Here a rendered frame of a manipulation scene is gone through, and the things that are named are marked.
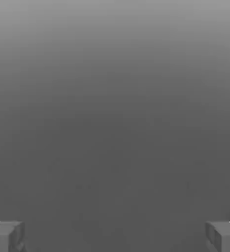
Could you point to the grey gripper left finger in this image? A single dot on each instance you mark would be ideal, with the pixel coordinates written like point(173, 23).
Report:
point(2, 237)

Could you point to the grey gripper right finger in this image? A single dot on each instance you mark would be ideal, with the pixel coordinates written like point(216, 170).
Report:
point(227, 237)

